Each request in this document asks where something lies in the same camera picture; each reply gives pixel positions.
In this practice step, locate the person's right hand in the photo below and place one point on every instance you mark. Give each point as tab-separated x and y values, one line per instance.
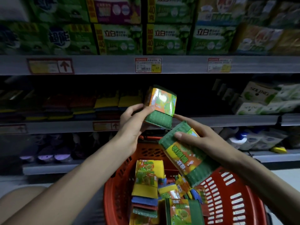
208	142

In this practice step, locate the person's left hand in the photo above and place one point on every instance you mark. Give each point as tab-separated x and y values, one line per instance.
130	131

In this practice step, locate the person's right thumb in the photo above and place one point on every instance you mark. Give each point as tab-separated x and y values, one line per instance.
185	137

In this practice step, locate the person's left thumb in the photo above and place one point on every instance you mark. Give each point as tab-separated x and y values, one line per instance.
144	112

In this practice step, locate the green scouring pad pack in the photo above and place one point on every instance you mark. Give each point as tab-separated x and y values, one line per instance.
161	103
184	212
187	159

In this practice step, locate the person's left forearm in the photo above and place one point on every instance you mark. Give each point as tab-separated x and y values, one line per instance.
70	185

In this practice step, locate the person's right forearm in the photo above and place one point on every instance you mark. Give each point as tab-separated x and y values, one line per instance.
264	182

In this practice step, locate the grey metal shelf board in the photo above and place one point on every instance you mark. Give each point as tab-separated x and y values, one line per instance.
112	65
222	120
46	168

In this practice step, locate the yellow arrow shelf label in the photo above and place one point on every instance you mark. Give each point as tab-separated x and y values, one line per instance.
105	126
13	129
50	66

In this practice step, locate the white yellow price tag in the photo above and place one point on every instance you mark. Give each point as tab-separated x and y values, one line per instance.
219	65
148	65

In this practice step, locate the yellow multicolour sponge pack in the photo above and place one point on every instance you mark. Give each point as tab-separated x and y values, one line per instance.
147	178
178	188

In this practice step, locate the white bottle blue cap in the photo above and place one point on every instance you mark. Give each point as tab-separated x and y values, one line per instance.
238	139

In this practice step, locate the row of dark hanging items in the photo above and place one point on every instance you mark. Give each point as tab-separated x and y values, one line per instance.
225	91

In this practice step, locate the stacks of coloured sponge packs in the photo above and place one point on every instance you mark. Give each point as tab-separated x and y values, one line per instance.
82	105

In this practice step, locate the row of green boxes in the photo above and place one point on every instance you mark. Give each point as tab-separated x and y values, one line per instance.
168	39

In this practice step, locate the red plastic shopping basket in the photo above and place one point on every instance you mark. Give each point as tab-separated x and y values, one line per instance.
234	203

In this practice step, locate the white box green print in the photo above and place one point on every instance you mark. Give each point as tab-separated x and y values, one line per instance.
257	92

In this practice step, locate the yellow sponge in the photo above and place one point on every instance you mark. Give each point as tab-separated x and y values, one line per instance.
279	149

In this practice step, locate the row of purple capped bottles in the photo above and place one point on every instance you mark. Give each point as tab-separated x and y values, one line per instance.
54	152

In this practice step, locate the pile of white green packets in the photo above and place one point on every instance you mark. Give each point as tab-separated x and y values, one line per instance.
281	100

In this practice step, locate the short grey shelf board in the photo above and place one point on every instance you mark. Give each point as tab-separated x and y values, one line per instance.
290	119

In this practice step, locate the purple printed box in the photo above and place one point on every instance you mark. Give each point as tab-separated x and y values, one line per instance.
114	9

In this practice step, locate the stack of pale printed packets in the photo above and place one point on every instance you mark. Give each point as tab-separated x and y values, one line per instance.
267	28

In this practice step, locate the person's bare leg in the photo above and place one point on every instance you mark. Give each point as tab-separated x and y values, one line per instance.
16	203

